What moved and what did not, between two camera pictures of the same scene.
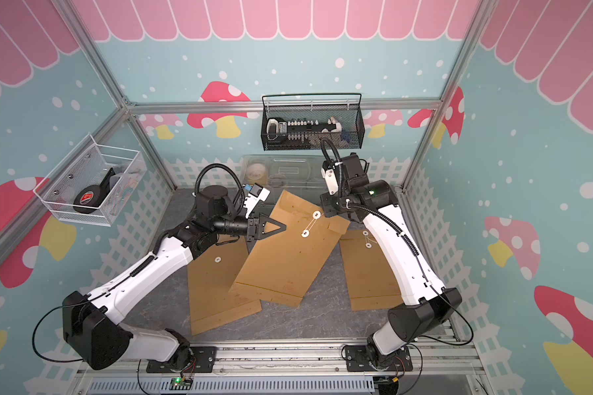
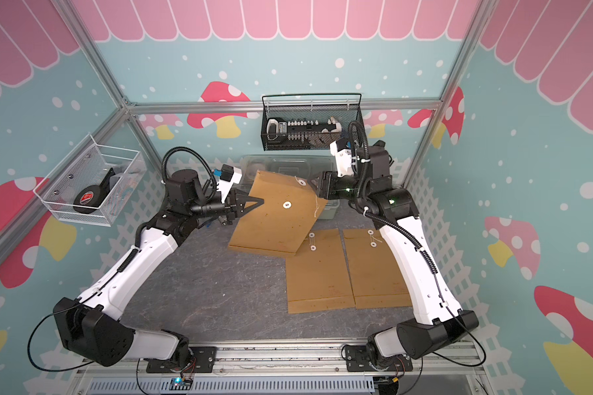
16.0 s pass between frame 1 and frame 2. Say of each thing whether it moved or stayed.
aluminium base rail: stayed
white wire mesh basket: stayed
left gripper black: moved
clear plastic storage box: stayed
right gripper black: moved
